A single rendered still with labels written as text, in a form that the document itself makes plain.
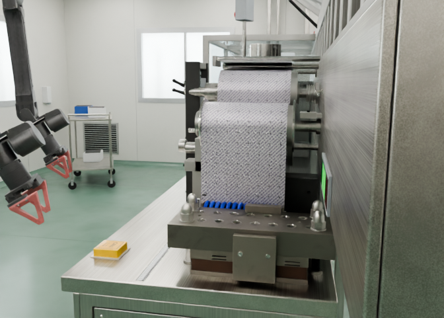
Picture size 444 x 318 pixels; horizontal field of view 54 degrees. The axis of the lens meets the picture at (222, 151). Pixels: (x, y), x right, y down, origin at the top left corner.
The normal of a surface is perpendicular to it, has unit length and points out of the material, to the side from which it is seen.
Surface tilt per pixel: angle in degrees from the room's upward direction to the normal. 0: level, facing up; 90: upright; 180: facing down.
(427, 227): 90
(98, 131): 90
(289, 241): 90
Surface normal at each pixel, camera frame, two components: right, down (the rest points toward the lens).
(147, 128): -0.18, 0.15
